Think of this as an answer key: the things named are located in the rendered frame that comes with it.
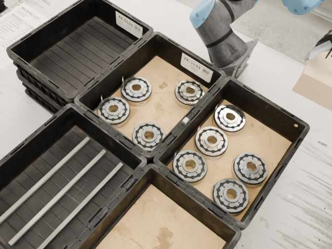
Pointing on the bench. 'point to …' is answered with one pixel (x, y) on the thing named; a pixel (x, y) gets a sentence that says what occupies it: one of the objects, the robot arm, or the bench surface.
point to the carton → (316, 81)
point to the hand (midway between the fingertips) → (330, 70)
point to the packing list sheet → (17, 28)
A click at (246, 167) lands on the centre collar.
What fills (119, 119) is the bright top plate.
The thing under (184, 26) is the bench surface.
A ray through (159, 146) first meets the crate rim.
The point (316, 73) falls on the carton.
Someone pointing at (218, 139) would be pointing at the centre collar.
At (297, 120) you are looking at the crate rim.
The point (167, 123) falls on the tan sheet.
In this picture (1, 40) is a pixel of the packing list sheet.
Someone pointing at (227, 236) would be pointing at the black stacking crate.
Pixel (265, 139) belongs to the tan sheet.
